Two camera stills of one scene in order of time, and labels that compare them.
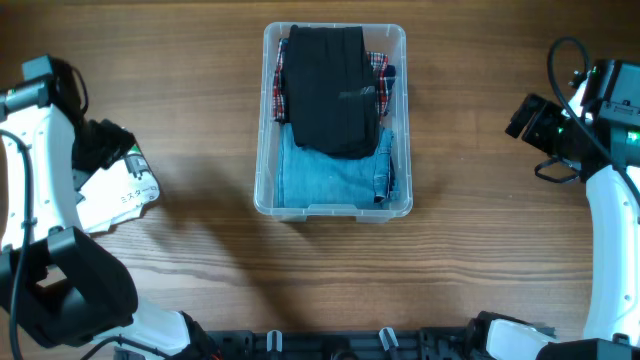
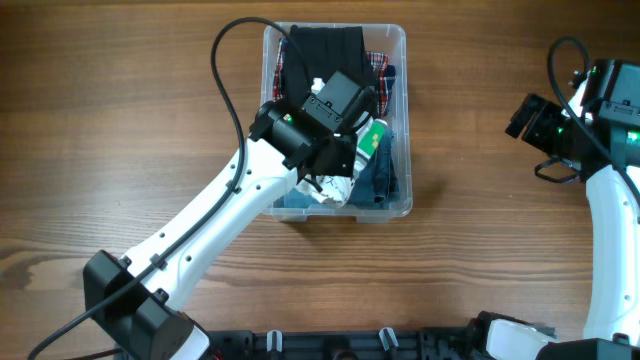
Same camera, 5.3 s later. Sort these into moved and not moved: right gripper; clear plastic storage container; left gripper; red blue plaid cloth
Moved: left gripper
Not moved: right gripper; red blue plaid cloth; clear plastic storage container
